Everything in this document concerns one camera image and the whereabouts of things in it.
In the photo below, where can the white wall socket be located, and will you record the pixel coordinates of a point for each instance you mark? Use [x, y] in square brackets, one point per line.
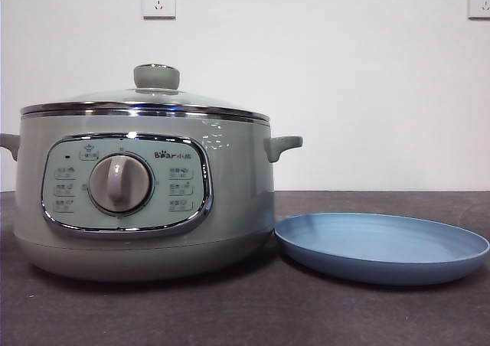
[159, 1]
[480, 2]

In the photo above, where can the blue round plate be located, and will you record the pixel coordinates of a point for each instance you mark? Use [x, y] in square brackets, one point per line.
[383, 240]

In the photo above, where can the pale green electric steamer pot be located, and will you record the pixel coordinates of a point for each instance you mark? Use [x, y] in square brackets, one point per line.
[237, 162]

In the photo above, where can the glass lid with green knob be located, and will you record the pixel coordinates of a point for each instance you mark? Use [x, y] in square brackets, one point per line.
[157, 79]

